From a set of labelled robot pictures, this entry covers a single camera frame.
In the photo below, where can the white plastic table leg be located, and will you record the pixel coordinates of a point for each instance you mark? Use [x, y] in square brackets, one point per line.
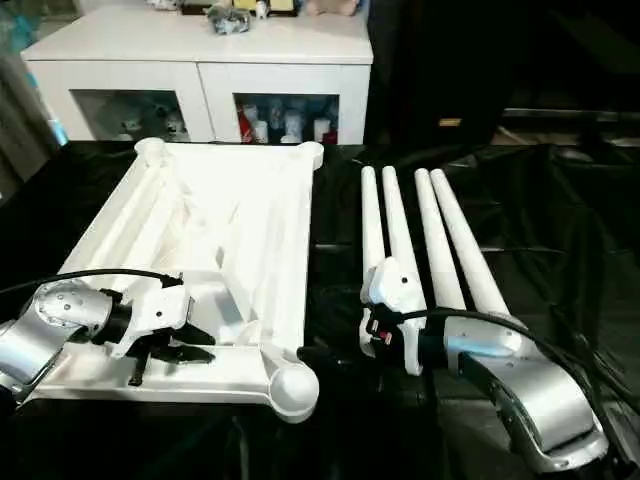
[470, 250]
[438, 240]
[371, 220]
[398, 220]

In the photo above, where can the white plastic table top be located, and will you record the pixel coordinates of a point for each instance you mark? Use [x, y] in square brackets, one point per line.
[240, 230]

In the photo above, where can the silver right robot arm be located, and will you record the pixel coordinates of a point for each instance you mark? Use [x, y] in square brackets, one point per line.
[540, 400]

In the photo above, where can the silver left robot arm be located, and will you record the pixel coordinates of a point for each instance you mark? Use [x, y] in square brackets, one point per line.
[40, 330]

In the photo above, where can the small white cup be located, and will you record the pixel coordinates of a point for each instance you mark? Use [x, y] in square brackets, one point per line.
[322, 130]
[260, 132]

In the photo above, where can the black plastic mat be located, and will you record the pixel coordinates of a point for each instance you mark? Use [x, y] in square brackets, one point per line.
[560, 220]

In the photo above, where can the small yellow tag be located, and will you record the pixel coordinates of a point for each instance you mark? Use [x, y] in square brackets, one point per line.
[448, 122]

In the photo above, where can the beige curtain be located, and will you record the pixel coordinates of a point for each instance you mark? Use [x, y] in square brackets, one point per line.
[20, 110]

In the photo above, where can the white sideboard cabinet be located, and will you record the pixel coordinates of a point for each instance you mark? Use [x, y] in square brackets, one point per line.
[200, 50]

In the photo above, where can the grey toy figure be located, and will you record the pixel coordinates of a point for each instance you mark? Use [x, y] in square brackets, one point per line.
[230, 20]

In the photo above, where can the brown plush toy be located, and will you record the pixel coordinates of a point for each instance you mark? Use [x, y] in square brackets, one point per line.
[335, 6]

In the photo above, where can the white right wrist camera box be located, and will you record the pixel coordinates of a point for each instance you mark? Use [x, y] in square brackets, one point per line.
[395, 290]

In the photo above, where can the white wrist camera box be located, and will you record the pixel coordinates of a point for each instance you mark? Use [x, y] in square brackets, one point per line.
[395, 290]
[150, 305]

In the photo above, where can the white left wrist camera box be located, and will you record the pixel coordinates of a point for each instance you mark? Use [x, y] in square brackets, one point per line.
[150, 305]

